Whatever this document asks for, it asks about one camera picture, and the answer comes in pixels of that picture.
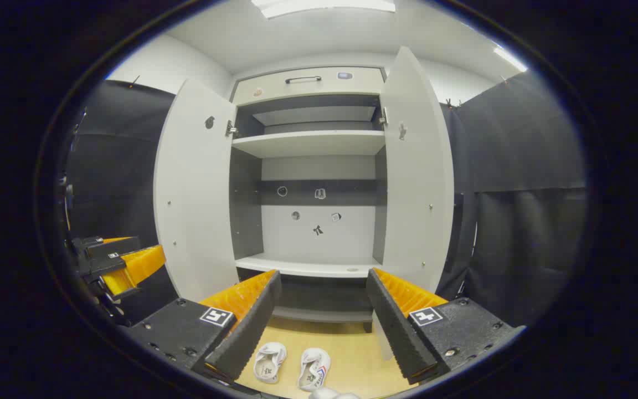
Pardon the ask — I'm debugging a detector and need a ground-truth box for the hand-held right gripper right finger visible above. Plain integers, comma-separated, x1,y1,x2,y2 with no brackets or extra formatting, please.
366,268,526,385

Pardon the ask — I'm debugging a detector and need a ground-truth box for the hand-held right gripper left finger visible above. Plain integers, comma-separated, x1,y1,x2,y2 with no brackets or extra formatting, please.
125,270,282,384

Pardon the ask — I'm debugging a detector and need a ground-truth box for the white canvas shoe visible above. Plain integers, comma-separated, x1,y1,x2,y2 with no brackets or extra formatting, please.
253,342,287,384
298,347,331,392

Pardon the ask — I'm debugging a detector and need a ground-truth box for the grey cabinet door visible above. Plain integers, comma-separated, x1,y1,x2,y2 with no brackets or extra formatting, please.
372,46,455,361
154,78,240,303

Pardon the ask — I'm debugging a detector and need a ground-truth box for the grey shoe cabinet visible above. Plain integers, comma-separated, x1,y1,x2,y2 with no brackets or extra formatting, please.
229,66,389,333

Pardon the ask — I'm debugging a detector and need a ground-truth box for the grey cabinet drawer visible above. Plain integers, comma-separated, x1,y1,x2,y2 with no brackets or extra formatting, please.
232,66,384,106

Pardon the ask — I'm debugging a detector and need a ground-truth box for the black backdrop cloth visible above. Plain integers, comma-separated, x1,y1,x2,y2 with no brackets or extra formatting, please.
436,71,588,329
66,79,180,328

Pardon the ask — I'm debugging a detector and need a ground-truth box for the ceiling light panel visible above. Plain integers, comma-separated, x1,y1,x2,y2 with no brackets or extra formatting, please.
251,0,396,19
493,47,527,73

